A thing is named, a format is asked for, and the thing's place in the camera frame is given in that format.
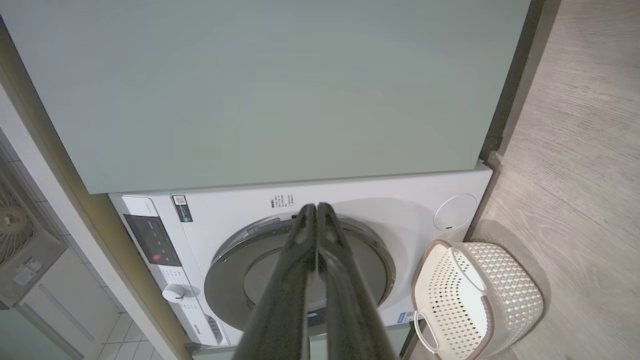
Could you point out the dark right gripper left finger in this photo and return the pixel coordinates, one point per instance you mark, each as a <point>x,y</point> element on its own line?
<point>280,300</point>

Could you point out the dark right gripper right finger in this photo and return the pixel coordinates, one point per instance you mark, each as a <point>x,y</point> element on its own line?
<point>350,310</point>

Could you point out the round glass washer door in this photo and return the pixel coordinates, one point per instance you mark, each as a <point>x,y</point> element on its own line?
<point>230,280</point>

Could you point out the white washing machine dial knob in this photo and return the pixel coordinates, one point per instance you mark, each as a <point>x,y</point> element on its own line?
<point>173,293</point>

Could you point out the white front-load washing machine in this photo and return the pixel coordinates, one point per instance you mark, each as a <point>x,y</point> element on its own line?
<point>380,200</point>

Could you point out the black QR code label sticker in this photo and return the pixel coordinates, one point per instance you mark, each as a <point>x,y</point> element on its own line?
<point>182,208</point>

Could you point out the black washing machine display panel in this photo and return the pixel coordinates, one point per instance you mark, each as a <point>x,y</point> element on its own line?
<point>152,241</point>

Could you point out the cream perforated laundry basket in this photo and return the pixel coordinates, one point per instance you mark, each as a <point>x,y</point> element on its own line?
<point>505,295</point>

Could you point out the blue energy label sticker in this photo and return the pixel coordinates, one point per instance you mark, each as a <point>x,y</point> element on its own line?
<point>406,317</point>

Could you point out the grey fan grille appliance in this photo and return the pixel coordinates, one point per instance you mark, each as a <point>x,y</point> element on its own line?
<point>20,240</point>

